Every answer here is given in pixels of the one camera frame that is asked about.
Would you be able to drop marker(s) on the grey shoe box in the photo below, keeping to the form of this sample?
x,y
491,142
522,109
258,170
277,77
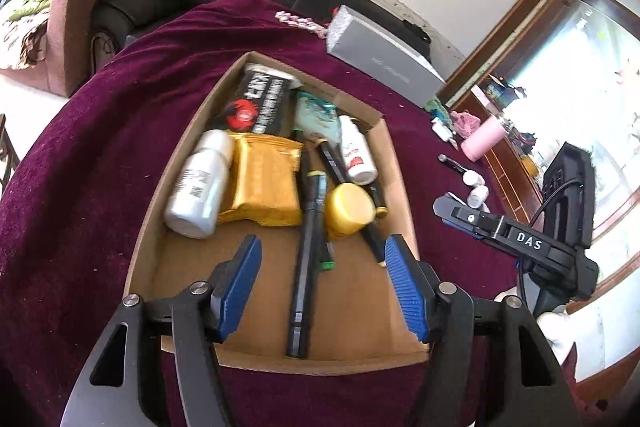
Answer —
x,y
372,49

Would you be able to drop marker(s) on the green cloth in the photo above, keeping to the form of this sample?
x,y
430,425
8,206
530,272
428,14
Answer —
x,y
437,110

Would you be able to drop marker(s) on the cardboard box tray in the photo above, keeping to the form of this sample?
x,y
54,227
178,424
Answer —
x,y
358,326

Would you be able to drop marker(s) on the teal tissue packet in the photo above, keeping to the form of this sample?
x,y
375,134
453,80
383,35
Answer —
x,y
316,119

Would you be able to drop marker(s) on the white spray bottle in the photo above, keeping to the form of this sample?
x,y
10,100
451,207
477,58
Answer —
x,y
355,152

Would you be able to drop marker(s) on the black marker yellow cap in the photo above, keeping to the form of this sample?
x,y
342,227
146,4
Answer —
x,y
333,162

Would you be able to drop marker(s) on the black marker grey cap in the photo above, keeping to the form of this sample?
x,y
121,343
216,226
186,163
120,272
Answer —
x,y
451,163

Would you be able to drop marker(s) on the yellow foil packet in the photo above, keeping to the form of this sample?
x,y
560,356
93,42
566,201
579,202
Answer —
x,y
262,183

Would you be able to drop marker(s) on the white gloved right hand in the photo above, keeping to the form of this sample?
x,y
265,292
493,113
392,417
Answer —
x,y
561,337

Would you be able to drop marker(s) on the black marker gold cap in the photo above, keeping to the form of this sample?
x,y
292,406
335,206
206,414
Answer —
x,y
305,276

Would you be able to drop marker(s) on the black Chinese text pouch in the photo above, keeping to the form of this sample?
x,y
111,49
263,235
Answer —
x,y
260,104

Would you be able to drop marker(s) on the white charger adapter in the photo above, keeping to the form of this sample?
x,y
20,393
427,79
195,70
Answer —
x,y
441,130

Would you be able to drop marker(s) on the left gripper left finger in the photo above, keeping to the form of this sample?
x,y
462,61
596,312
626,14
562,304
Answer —
x,y
123,382

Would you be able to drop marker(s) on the pink thermos bottle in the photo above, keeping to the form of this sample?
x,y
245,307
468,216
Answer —
x,y
484,138

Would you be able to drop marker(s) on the white bottle green label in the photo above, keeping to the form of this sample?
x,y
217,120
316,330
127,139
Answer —
x,y
193,205

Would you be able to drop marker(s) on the pink cloth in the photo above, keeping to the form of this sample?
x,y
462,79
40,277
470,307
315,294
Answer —
x,y
465,124

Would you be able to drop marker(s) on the white pill bottle red label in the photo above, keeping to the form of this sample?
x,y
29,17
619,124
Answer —
x,y
472,178

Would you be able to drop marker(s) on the brown wooden headboard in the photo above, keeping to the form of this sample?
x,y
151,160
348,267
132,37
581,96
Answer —
x,y
518,192

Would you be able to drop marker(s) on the yellow tape roll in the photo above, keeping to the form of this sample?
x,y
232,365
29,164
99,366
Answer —
x,y
348,210

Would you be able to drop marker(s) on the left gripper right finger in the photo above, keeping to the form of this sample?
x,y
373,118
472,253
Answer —
x,y
488,362

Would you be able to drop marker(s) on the black marker green cap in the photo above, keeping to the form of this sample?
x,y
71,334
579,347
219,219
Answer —
x,y
324,247

